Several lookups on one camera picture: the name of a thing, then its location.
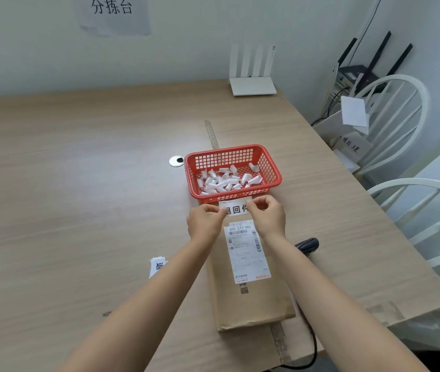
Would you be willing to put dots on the person's right hand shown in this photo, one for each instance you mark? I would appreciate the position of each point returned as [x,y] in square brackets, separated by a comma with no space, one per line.
[270,220]

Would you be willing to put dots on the person's left hand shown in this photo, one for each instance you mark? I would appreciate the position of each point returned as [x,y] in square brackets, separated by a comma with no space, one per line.
[204,224]

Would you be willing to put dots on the person's right thumb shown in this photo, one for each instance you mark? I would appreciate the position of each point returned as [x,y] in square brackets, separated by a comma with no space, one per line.
[253,213]

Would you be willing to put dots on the person's left thumb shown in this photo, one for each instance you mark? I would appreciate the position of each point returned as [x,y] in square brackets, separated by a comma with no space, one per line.
[220,215]

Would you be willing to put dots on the small white printed sticker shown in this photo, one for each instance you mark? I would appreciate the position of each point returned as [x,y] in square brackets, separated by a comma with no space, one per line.
[237,208]

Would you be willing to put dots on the person's right forearm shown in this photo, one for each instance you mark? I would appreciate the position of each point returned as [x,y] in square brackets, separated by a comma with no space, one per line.
[332,306]

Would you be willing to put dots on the person's left forearm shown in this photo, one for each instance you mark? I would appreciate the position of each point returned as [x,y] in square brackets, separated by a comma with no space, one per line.
[146,306]

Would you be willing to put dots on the pile of white paper curls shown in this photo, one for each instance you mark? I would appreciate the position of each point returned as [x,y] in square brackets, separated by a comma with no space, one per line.
[223,184]

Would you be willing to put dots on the red plastic mesh basket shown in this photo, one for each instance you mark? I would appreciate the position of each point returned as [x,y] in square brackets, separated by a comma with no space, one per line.
[194,182]

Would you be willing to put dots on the white shipping label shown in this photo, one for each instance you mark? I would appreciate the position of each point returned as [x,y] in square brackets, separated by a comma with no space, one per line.
[247,259]

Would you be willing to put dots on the black barcode scanner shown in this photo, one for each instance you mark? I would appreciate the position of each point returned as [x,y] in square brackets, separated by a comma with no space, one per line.
[307,245]

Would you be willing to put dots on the small white paper label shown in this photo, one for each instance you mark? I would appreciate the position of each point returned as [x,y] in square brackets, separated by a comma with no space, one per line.
[156,265]

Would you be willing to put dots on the brown cardboard parcel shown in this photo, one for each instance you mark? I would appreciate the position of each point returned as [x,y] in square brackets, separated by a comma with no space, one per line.
[251,302]

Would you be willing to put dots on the white cardboard box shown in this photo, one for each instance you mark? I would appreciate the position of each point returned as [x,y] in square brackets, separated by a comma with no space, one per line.
[328,129]

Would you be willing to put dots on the handwritten white paper sign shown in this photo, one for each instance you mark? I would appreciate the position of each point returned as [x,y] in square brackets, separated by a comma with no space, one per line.
[351,145]

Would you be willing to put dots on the white router with antennas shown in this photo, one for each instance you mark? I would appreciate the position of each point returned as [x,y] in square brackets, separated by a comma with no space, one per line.
[252,85]

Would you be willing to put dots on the blank white paper sheet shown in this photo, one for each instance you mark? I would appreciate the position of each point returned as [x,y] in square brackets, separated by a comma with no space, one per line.
[353,111]

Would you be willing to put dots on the white wooden chair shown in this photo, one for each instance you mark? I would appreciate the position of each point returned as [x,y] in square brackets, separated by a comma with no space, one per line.
[417,183]
[421,112]

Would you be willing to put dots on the black router with antennas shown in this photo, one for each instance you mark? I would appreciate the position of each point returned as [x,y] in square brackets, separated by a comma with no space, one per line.
[353,73]

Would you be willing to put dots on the white paper wall sign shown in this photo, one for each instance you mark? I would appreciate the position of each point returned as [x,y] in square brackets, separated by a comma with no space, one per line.
[111,13]

